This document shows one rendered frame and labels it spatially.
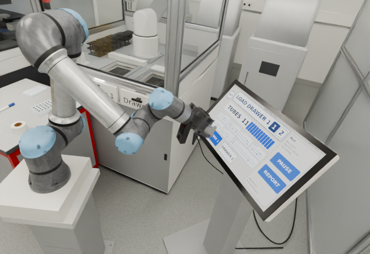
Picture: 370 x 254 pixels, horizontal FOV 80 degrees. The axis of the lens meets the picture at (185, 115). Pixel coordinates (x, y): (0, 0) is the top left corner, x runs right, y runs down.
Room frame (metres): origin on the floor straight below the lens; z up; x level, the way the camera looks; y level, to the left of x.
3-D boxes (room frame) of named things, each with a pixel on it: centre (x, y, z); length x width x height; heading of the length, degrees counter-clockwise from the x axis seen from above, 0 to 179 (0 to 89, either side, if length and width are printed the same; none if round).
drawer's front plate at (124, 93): (1.17, 0.29, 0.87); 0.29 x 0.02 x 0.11; 71
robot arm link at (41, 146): (0.58, 0.52, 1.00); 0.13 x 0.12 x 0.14; 172
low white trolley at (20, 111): (1.12, 1.07, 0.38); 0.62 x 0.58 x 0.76; 71
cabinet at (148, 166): (1.71, 0.38, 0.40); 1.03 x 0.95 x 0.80; 71
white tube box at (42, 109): (1.12, 0.89, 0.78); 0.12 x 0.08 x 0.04; 151
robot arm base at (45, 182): (0.57, 0.52, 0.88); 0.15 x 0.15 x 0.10
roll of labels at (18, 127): (0.91, 0.91, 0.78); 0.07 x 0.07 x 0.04
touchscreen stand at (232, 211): (0.69, -0.27, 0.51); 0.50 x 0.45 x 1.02; 119
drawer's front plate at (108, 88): (1.27, 0.59, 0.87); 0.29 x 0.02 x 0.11; 71
